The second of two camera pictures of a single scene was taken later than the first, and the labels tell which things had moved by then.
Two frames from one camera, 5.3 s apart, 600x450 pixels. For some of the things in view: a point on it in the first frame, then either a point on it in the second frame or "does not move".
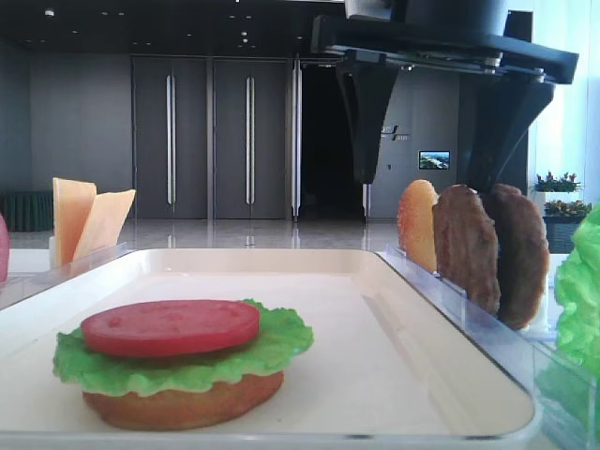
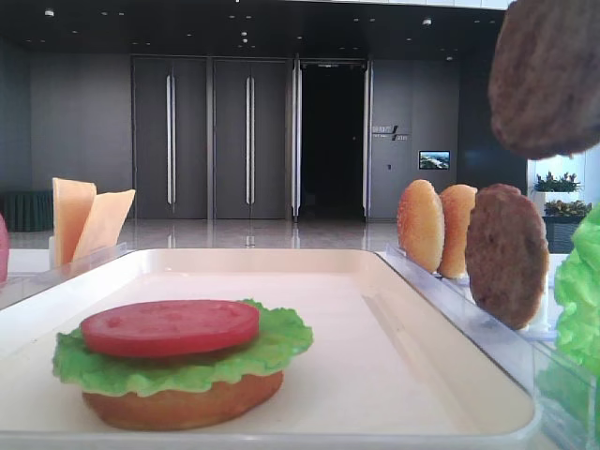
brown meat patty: (466, 246) -> (544, 77)
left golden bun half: (416, 234) does not move
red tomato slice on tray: (172, 328) does not move
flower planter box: (562, 210) does not move
